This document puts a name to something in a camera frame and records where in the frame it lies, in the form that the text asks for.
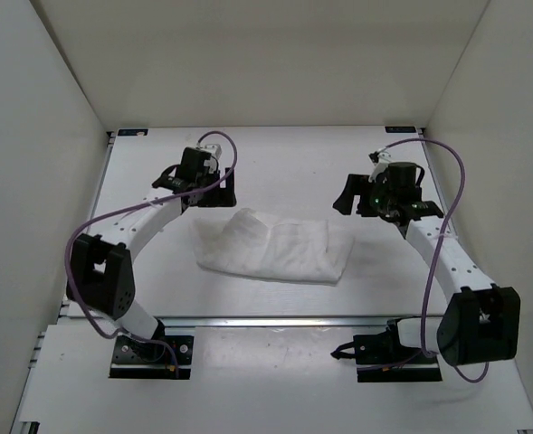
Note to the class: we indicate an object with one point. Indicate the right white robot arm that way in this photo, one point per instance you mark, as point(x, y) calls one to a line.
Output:
point(481, 321)

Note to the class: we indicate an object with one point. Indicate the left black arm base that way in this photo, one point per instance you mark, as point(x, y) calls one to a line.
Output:
point(133, 360)

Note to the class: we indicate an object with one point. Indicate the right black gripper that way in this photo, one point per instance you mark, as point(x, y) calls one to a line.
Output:
point(355, 186)

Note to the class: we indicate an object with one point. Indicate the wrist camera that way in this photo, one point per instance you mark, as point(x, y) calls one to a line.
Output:
point(381, 159)
point(214, 150)

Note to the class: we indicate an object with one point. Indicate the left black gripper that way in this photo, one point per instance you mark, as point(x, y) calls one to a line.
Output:
point(223, 196)

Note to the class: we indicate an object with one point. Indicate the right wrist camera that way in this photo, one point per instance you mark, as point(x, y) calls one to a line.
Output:
point(381, 159)

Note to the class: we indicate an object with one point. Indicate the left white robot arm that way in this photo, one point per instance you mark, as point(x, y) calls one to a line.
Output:
point(99, 266)

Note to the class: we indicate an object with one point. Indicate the aluminium table rail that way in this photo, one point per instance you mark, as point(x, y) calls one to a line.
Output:
point(274, 321)

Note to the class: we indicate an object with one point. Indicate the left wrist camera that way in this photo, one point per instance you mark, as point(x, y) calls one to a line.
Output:
point(214, 150)

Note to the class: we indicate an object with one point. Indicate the blue corner label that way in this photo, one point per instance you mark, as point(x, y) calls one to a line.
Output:
point(132, 132)
point(400, 130)

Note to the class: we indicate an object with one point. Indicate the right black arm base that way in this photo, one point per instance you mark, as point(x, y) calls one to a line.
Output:
point(382, 358)

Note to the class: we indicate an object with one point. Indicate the white skirt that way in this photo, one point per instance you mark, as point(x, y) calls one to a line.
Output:
point(266, 246)

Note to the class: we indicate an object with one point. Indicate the left blue corner label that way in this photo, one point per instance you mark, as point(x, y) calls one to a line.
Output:
point(132, 132)

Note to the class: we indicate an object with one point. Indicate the right blue corner label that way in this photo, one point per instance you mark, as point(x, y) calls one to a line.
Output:
point(400, 130)

